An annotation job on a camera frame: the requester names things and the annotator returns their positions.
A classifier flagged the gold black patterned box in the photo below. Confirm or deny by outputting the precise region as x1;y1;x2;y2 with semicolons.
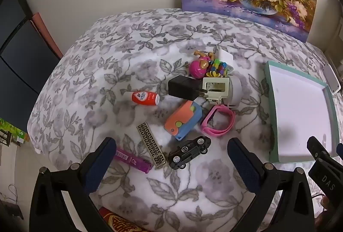
137;122;168;168

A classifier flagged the teal tray white inside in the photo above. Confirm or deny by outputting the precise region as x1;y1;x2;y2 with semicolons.
264;61;338;163

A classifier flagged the black toy car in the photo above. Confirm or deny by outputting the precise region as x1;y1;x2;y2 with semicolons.
168;136;212;170

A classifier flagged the small red drink bottle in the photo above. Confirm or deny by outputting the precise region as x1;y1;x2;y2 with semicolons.
127;91;161;106

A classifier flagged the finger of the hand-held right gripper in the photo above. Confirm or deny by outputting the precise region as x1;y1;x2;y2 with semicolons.
308;158;338;192
307;136;333;161

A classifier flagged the colourful plastic block toy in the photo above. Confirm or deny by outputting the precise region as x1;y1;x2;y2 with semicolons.
206;58;228;78

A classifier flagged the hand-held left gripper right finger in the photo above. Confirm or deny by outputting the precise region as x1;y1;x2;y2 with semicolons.
228;138;314;232

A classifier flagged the white power adapter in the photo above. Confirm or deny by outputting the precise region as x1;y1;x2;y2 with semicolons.
218;49;235;72

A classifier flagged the red gold packet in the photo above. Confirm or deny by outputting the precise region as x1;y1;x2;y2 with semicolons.
98;207;150;232

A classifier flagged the cream plastic hair clip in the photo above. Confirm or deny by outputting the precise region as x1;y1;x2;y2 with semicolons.
197;77;231;104

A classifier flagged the green box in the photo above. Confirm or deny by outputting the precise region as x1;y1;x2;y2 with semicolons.
0;117;30;143

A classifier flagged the white flat device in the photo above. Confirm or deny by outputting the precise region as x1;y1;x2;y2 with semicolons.
323;63;341;94

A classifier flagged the pink watch strap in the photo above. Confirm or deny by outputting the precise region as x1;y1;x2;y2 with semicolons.
201;104;236;137

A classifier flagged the dark cabinet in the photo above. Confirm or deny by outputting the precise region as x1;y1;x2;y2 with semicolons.
0;0;61;136

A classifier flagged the person's right hand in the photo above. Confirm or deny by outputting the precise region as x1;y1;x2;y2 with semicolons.
315;196;334;231

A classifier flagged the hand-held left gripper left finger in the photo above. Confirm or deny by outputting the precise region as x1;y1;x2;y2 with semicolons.
29;137;117;232

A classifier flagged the floral grey white blanket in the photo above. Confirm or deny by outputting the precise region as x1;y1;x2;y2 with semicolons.
27;8;343;232

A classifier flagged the black plug charger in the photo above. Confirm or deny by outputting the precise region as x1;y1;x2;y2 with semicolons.
168;75;207;101

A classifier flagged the pink snail toy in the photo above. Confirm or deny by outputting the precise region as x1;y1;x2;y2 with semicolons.
189;50;216;78

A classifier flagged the purple tube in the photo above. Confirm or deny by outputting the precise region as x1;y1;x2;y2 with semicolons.
115;148;153;174

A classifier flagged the white round band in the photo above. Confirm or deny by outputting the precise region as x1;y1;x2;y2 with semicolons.
226;75;243;108

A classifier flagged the orange blue toy knife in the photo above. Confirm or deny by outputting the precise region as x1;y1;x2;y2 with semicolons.
164;100;203;141

